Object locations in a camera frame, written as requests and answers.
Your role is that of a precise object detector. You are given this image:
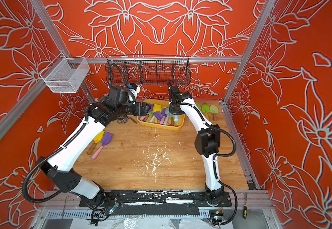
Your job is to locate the purple scoop shovel pink handle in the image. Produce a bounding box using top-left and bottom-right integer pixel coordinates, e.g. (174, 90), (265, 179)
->
(91, 132), (113, 160)

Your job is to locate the pale green shovel wooden handle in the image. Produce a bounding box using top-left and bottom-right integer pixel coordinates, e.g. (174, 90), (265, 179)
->
(210, 105), (219, 121)

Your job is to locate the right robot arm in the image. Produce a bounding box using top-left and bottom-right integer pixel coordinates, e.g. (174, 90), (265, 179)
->
(167, 81), (238, 227)

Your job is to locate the white cable duct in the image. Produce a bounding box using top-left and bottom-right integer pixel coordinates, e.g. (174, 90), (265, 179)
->
(42, 210), (210, 220)

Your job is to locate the black wire wall basket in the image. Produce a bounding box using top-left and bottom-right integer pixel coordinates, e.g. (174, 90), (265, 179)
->
(106, 54), (191, 86)

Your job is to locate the yellow handled screwdriver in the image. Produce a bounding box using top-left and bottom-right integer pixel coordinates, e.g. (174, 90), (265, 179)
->
(242, 204), (248, 219)

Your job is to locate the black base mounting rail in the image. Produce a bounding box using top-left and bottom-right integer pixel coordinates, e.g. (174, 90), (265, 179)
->
(79, 189), (232, 208)

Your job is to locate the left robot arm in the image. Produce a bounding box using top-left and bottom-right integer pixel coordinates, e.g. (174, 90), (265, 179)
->
(22, 83), (150, 208)

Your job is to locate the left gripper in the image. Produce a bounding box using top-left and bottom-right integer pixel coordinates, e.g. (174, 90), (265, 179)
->
(117, 100), (153, 118)

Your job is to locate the light blue shovel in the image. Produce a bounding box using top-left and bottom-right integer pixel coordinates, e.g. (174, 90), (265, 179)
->
(173, 114), (179, 123)

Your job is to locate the yellow shovel in box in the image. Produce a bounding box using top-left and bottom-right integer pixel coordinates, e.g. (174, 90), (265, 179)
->
(153, 104), (162, 113)

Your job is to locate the yellow shovel purple handle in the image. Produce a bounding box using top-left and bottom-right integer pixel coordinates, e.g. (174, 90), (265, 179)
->
(87, 131), (105, 155)

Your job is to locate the yellow plastic storage box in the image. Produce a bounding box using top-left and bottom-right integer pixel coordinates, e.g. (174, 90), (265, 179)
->
(136, 99), (186, 131)

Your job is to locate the green shovel yellow handle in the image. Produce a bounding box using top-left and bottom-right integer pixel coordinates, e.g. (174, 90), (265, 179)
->
(195, 102), (202, 111)
(201, 103), (210, 119)

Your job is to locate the white mesh wall basket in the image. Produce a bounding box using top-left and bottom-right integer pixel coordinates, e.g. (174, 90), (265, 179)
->
(40, 57), (90, 93)

